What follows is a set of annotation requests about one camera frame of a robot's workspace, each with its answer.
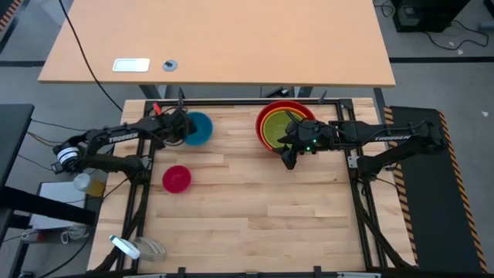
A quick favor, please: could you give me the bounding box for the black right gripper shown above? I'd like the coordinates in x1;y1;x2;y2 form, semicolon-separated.
276;120;333;171

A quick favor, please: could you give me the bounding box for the green bowl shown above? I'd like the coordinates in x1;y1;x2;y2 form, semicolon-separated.
264;110;306;150

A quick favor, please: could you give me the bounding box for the blue bowl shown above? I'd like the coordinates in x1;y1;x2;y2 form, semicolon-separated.
184;111;215;147

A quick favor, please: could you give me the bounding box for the orange bowl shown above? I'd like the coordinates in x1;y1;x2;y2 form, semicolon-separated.
259;106;310;151

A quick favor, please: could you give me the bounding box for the large red bowl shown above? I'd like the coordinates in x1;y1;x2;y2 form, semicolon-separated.
255;100;316;152

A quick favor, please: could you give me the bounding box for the small magenta bowl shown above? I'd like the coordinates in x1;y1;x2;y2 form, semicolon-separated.
161;164;193;195

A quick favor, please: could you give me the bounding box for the white flat card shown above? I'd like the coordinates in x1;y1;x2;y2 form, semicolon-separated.
112;58;151;73

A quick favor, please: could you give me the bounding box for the clear plastic bottle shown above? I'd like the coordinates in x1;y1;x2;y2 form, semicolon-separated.
73;172;106;198

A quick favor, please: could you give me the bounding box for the light wooden desk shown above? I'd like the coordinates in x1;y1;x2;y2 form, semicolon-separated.
37;0;397;101

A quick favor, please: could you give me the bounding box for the clear plastic container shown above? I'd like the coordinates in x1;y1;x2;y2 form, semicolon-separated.
133;237;167;263

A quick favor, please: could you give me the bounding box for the white box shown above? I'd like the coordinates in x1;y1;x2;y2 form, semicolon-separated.
29;180;98;232

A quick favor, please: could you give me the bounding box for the black hazard striped mat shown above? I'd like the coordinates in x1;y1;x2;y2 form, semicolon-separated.
0;0;24;32
383;105;489;273

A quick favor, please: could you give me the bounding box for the black beam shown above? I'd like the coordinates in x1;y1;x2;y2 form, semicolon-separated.
0;187;97;225

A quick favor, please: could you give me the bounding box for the black desk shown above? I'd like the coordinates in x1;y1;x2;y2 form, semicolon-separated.
0;103;35;190

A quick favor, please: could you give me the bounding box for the black computer case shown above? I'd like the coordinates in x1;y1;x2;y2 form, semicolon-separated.
391;0;472;34

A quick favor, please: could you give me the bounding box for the black aluminium table frame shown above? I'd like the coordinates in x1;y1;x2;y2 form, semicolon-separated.
115;98;416;278

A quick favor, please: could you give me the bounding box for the thin dark floor cable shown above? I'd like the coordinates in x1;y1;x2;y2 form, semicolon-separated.
29;118;88;133
25;131;65;148

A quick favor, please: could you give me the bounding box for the long black cable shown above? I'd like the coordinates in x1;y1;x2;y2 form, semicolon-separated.
57;0;124;113

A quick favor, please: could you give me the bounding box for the white cable bundle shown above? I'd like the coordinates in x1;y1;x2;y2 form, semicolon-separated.
21;225;90;245

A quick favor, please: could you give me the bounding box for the black floor cable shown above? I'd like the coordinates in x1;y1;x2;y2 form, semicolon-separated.
423;19;491;52

